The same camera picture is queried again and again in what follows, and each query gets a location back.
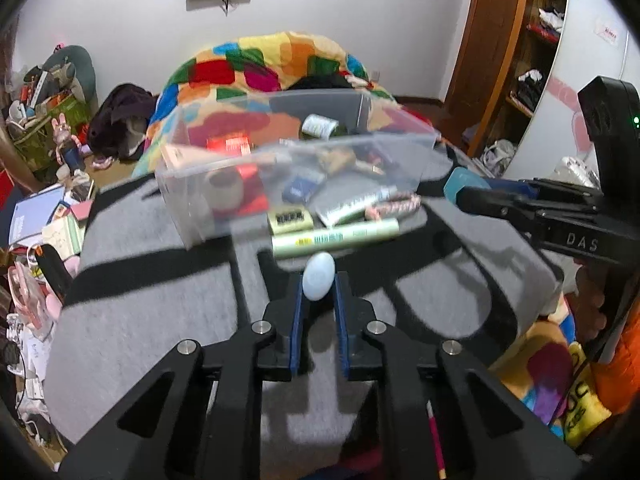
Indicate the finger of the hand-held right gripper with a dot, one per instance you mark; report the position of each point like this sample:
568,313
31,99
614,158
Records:
500,205
515,186

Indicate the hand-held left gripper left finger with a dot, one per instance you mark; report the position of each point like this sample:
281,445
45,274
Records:
296,330

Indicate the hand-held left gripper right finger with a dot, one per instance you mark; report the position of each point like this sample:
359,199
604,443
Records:
342,330

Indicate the pale blue small bottle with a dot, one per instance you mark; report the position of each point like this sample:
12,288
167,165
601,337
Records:
318,275

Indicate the light green tube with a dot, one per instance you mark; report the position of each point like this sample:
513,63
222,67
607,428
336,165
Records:
335,237

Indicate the green box with black beads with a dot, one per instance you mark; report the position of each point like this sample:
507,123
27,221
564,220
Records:
290,220

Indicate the white green toothpaste tube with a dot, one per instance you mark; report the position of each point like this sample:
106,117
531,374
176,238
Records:
350,205

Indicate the blue cream tube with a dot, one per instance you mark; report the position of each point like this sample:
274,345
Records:
302,187

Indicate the clear plastic storage box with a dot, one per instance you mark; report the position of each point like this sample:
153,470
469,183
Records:
200,210

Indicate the beige bandage roll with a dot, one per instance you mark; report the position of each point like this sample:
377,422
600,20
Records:
225,190

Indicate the small wooden block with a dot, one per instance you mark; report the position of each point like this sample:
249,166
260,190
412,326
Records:
337,159

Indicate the green glass bottle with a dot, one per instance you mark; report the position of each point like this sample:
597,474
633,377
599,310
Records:
320,126

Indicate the red foil packet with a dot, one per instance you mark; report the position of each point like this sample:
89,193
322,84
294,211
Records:
230,142

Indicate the person's right hand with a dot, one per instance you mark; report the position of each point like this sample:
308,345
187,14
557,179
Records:
590,295

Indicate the grey white bag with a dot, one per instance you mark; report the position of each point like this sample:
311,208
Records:
500,157

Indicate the white suitcase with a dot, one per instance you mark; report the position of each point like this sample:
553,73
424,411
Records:
577,172

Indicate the pink patterned tube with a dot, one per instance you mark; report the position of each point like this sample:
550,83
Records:
395,206

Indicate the white wardrobe door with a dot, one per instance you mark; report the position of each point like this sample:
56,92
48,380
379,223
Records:
580,50

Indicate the red pencil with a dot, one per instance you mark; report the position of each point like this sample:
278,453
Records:
436,440

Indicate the grey black blanket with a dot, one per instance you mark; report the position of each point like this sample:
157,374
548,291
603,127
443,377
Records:
150,300

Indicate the wooden door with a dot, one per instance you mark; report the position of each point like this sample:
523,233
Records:
490,35

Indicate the wooden wardrobe shelf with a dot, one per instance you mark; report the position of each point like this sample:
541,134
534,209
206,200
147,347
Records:
530,10

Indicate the yellow printed bag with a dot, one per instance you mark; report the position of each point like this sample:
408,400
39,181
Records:
580,400

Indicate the black garment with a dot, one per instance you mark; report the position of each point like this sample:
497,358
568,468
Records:
320,82

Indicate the pink book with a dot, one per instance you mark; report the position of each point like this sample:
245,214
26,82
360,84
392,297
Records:
82,209

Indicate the black oblong case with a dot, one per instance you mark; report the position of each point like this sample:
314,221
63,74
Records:
52,270

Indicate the green white booklet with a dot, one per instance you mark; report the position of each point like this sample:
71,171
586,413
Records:
62,235

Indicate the colourful patchwork quilt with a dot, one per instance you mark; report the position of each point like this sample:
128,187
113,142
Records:
260,65

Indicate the pink clear pouch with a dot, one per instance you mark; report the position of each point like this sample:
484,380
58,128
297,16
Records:
27,295

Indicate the dark brown clothes heap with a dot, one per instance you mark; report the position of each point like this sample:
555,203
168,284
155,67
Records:
120,110

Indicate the pink rabbit figure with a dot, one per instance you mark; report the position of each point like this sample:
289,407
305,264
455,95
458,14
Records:
70,150

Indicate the blue book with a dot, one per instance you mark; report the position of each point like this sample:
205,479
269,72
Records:
30,215

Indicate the green storage bag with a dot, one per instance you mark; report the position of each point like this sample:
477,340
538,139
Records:
35,145

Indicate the grey plush cushion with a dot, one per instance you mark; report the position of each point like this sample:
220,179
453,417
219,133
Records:
80,67

